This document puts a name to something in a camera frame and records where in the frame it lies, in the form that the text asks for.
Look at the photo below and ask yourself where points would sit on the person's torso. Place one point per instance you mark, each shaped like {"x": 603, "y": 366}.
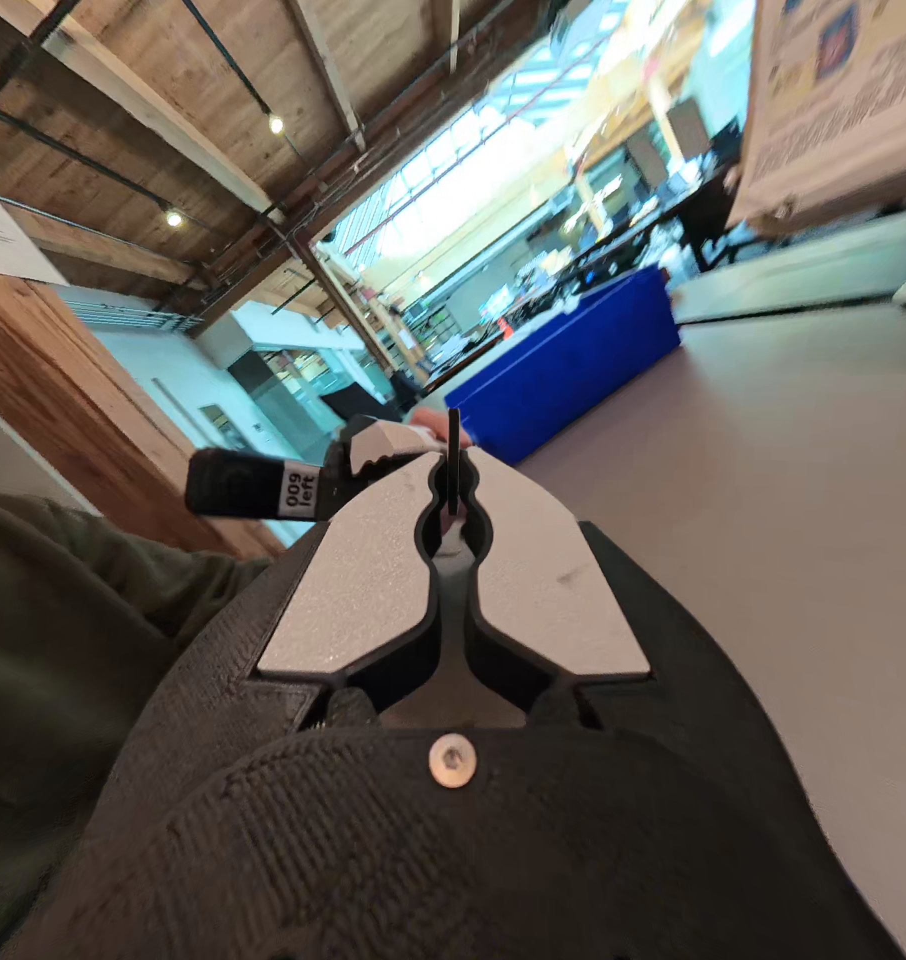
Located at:
{"x": 48, "y": 750}

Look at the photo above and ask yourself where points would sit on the person's left forearm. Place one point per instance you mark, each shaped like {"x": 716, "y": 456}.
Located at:
{"x": 85, "y": 570}

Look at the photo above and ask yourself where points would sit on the wooden sign board with paper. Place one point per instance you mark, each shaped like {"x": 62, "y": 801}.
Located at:
{"x": 835, "y": 112}

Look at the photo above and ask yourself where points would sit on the white paper notice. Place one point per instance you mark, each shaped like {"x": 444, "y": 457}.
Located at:
{"x": 3, "y": 232}

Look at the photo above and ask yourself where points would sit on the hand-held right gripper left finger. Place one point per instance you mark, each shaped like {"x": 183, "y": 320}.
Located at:
{"x": 355, "y": 592}

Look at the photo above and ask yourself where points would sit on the blue storage bin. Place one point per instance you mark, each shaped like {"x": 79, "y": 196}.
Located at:
{"x": 573, "y": 367}

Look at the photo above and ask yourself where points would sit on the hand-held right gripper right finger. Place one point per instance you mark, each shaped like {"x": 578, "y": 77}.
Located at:
{"x": 558, "y": 592}

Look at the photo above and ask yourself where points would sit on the person's left hand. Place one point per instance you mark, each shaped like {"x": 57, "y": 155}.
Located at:
{"x": 434, "y": 424}

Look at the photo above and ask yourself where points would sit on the wide wooden post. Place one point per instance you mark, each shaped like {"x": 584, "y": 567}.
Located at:
{"x": 85, "y": 405}

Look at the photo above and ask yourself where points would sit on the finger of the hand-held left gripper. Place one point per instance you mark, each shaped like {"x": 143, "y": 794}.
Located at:
{"x": 389, "y": 446}

